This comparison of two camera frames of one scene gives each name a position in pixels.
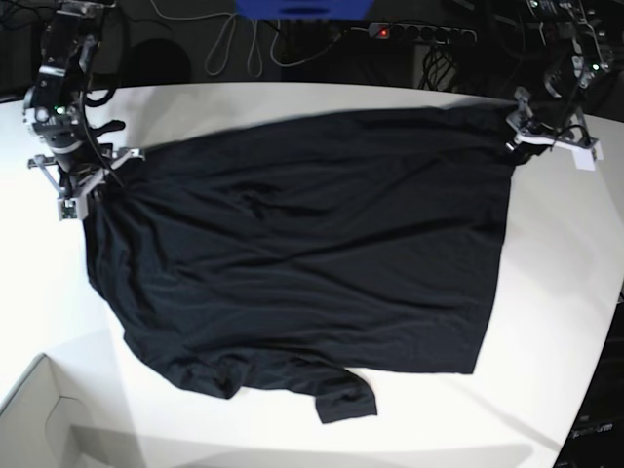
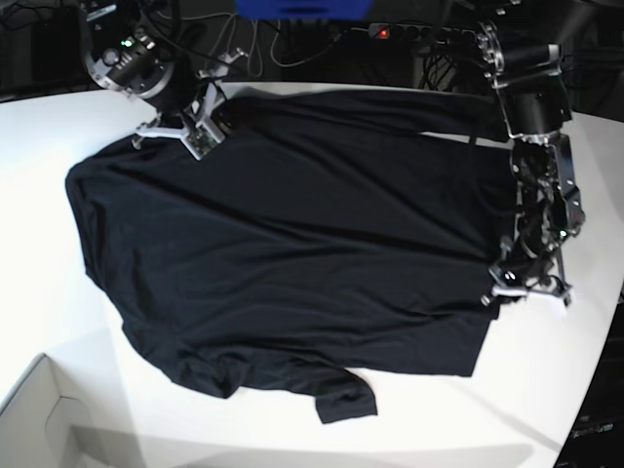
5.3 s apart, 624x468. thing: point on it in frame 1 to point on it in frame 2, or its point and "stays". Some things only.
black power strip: x=438 y=34 stays
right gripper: x=553 y=112 to x=520 y=269
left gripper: x=76 y=165 to x=184 y=86
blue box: x=306 y=10 stays
